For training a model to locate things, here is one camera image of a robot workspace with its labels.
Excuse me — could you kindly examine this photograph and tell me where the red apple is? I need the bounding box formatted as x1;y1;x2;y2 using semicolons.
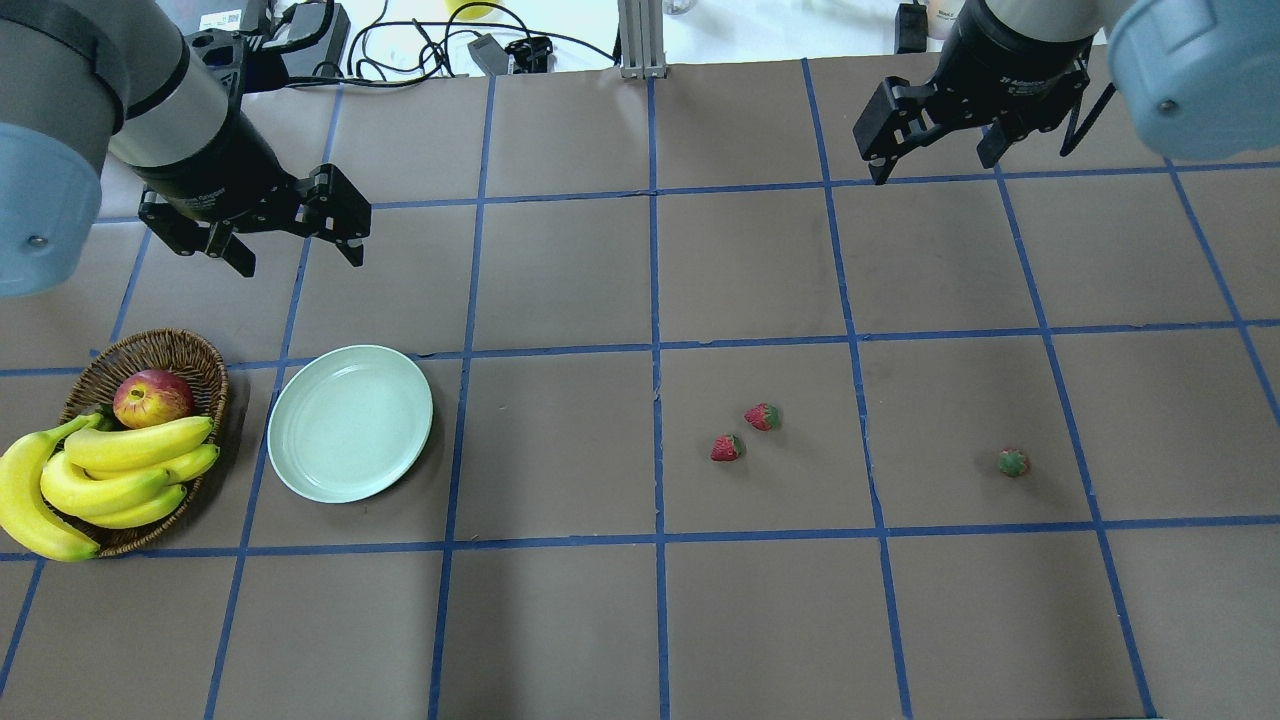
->
111;368;195;429

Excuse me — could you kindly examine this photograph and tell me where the red strawberry green top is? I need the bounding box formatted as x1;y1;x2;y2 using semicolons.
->
742;402;782;432

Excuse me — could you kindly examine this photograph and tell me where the yellow banana bunch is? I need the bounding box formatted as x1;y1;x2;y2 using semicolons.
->
1;413;220;562

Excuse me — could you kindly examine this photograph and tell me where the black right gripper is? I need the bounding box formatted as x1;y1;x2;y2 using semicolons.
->
852;5;1092;186

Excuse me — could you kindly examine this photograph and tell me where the black power adapter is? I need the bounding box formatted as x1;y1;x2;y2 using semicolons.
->
268;1;349;78

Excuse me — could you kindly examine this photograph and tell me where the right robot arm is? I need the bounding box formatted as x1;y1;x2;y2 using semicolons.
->
852;1;1279;184

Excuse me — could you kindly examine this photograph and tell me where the woven wicker basket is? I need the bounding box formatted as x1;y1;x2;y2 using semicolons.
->
55;328;230;559

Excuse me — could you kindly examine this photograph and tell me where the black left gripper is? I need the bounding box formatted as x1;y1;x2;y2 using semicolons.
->
137;128;372;278

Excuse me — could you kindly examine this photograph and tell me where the aluminium frame post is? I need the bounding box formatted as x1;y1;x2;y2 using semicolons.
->
616;0;668;79

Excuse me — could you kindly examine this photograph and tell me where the light green plate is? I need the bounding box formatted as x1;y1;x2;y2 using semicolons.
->
266;345;434;503

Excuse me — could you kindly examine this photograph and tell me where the strawberry with green leaves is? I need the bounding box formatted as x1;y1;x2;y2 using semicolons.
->
996;447;1032;478

